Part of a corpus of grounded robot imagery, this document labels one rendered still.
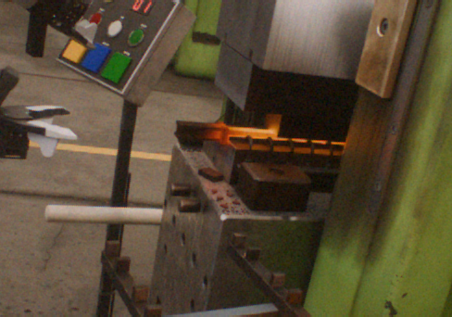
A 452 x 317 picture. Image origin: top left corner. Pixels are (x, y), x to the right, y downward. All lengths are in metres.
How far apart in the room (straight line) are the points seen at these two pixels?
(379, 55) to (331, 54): 0.18
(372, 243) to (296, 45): 0.38
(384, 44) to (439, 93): 0.14
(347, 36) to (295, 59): 0.11
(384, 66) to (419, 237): 0.27
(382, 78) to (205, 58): 5.23
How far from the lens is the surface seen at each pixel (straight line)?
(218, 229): 1.18
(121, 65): 1.70
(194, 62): 6.26
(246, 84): 1.26
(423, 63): 1.03
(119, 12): 1.84
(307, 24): 1.21
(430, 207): 1.01
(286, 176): 1.23
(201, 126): 1.32
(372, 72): 1.09
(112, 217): 1.76
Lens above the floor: 1.39
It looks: 19 degrees down
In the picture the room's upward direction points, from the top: 11 degrees clockwise
